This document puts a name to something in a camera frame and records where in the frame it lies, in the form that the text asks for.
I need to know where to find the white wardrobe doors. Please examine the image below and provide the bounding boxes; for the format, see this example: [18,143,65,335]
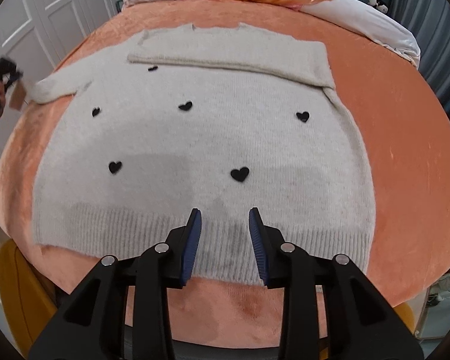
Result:
[0,0,132,173]

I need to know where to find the white knit sweater black hearts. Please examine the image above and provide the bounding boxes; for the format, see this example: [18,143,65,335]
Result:
[31,24,376,284]

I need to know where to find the grey blue curtain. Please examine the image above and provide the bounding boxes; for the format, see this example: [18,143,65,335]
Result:
[390,0,450,120]

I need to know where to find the white pillow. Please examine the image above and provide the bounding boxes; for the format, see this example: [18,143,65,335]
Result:
[123,0,420,68]

